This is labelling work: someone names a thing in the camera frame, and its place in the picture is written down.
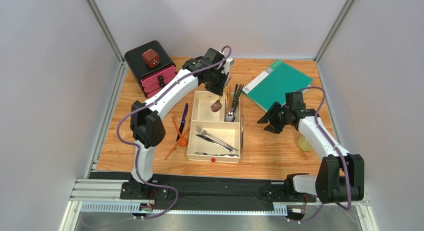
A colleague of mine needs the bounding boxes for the brown cube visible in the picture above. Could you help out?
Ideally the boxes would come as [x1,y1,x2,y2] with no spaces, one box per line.
[142,48,161,68]

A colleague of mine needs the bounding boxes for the yellow-green mug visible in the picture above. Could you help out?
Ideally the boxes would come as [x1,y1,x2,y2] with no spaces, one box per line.
[298,135,314,152]

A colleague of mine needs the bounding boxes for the blue-grey chopstick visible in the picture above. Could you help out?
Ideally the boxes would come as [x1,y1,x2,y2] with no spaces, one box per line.
[240,115,244,150]

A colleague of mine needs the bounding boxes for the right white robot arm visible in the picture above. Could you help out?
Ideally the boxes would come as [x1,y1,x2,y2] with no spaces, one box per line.
[258,92,365,204]

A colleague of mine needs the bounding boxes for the orange chopstick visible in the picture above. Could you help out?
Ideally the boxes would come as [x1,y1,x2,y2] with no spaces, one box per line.
[165,128,190,160]

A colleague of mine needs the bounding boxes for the gold ornate spoon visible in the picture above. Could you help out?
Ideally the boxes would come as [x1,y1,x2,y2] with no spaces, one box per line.
[224,86,229,113]

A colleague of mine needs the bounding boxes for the white divided utensil tray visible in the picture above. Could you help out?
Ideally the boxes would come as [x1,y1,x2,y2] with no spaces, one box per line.
[187,91,241,163]

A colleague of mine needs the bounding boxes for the black pink drawer box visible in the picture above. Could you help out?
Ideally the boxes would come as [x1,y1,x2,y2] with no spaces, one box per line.
[124,40,177,98]

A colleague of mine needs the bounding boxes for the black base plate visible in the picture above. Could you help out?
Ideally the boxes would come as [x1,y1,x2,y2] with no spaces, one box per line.
[89,172,316,212]

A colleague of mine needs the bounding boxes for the silver table knife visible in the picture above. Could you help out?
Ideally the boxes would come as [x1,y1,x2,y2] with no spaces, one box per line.
[196,134,233,152]

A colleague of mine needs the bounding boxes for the orange spoon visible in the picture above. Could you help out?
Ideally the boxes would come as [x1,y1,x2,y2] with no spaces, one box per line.
[226,85,231,113]
[171,116,188,147]

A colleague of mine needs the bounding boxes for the silver fork front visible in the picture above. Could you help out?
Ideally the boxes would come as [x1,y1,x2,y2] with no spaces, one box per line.
[194,152,238,157]

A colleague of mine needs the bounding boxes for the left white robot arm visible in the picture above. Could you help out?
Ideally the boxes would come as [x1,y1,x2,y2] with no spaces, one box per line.
[130,48,234,185]

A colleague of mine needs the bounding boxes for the silver fork diagonal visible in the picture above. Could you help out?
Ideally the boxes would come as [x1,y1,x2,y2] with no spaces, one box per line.
[195,126,238,151]

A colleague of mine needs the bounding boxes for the aluminium frame rail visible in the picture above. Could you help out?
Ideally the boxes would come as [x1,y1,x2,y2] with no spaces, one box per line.
[60,172,377,231]

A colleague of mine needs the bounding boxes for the black spoon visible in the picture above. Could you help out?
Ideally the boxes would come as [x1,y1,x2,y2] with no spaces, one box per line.
[230,84,238,112]

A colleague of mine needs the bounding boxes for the iridescent rainbow spoon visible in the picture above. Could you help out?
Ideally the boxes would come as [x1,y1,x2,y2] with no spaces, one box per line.
[210,92,226,113]

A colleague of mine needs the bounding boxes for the green notebook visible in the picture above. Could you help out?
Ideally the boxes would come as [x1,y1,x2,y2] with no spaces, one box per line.
[242,60,313,111]

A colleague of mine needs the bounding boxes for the blue serrated knife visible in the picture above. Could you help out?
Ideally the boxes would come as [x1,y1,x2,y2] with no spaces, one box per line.
[177,103,189,141]

